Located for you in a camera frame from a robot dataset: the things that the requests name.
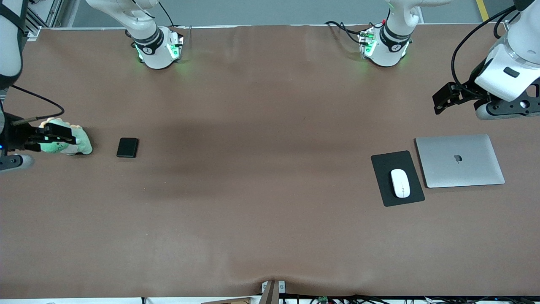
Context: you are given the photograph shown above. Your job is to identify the black phone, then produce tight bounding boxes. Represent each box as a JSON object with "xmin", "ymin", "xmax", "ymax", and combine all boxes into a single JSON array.
[{"xmin": 116, "ymin": 138, "xmax": 139, "ymax": 158}]

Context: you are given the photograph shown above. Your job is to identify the white computer mouse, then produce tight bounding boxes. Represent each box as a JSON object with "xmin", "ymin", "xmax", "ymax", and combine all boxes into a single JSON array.
[{"xmin": 391, "ymin": 169, "xmax": 410, "ymax": 198}]

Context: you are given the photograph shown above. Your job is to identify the black mouse pad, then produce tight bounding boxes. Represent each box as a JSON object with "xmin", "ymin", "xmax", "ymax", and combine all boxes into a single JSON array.
[{"xmin": 371, "ymin": 151, "xmax": 425, "ymax": 207}]

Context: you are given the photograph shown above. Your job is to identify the green dinosaur plush toy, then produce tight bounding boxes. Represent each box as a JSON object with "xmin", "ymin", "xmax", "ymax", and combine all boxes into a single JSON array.
[{"xmin": 39, "ymin": 118, "xmax": 93, "ymax": 156}]

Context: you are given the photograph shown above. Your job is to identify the silver laptop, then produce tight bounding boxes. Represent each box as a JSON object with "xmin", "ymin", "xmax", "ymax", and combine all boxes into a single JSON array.
[{"xmin": 415, "ymin": 134, "xmax": 505, "ymax": 188}]

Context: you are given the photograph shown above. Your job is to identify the brown table cover mat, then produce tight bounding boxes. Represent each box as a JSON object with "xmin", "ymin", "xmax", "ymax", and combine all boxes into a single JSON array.
[{"xmin": 0, "ymin": 23, "xmax": 540, "ymax": 299}]

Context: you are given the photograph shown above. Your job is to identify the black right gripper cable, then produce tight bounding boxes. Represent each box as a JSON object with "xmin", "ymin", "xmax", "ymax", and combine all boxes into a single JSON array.
[{"xmin": 10, "ymin": 84, "xmax": 65, "ymax": 126}]

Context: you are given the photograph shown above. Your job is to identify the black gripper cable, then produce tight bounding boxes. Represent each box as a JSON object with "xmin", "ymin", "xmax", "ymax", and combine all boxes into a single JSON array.
[
  {"xmin": 451, "ymin": 5, "xmax": 520, "ymax": 87},
  {"xmin": 10, "ymin": 84, "xmax": 65, "ymax": 126}
]

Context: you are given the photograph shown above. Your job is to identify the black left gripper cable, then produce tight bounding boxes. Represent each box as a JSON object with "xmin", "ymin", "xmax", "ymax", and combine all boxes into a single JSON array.
[{"xmin": 451, "ymin": 5, "xmax": 520, "ymax": 87}]

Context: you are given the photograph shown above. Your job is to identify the aluminium frame post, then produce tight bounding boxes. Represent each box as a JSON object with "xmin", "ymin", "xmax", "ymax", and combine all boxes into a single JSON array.
[
  {"xmin": 25, "ymin": 0, "xmax": 64, "ymax": 41},
  {"xmin": 504, "ymin": 8, "xmax": 524, "ymax": 33}
]

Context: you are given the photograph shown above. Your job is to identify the black left base cables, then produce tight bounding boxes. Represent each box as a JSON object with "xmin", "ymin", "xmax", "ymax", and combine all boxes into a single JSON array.
[{"xmin": 325, "ymin": 17, "xmax": 389, "ymax": 45}]

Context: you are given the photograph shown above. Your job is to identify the black right base cable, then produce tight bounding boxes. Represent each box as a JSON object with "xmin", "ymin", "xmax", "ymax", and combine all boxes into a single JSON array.
[{"xmin": 158, "ymin": 0, "xmax": 178, "ymax": 28}]

